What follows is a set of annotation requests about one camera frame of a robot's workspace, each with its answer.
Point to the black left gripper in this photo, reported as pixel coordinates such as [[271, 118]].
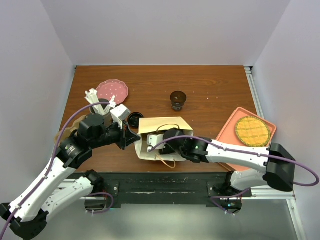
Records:
[[126, 137]]

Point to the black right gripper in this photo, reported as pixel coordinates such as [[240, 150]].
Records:
[[166, 149]]

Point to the yellow paper bag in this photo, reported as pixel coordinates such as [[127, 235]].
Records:
[[151, 132]]

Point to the brown pulp cup carrier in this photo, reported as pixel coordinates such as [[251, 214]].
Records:
[[73, 124]]

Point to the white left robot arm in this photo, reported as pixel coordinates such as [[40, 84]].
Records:
[[28, 215]]

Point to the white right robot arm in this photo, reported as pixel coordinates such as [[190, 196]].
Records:
[[272, 165]]

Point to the grey straw holder cup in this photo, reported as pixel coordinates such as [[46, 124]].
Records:
[[107, 116]]

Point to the salmon pink tray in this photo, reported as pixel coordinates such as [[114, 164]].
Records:
[[227, 134]]

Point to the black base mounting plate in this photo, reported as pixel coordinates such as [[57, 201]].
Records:
[[167, 188]]

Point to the pink polka dot plate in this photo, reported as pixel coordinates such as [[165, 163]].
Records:
[[113, 87]]

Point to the white wrapped straws bundle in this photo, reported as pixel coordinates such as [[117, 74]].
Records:
[[92, 97]]

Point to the yellow woven coaster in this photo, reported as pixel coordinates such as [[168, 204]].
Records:
[[252, 131]]

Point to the aluminium frame rail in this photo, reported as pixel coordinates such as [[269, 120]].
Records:
[[195, 193]]

